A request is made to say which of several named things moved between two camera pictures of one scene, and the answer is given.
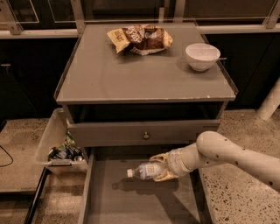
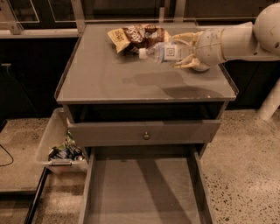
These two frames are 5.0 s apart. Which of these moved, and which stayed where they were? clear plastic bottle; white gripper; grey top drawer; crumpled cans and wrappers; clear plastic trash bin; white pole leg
Moved: clear plastic bottle; white gripper
Stayed: grey top drawer; crumpled cans and wrappers; clear plastic trash bin; white pole leg
